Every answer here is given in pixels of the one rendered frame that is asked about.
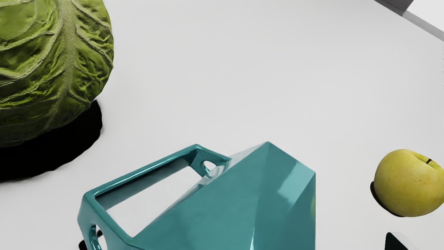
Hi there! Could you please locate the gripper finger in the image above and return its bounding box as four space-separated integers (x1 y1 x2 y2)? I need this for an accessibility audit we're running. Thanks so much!
385 232 422 250

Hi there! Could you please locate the teal faceted mug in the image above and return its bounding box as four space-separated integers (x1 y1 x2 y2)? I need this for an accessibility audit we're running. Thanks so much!
77 141 316 250

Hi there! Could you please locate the yellow-green apple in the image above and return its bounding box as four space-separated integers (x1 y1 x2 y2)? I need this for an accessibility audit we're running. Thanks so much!
373 149 444 217

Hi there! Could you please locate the green cabbage head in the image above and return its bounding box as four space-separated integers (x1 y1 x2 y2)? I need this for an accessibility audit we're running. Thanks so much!
0 0 114 148

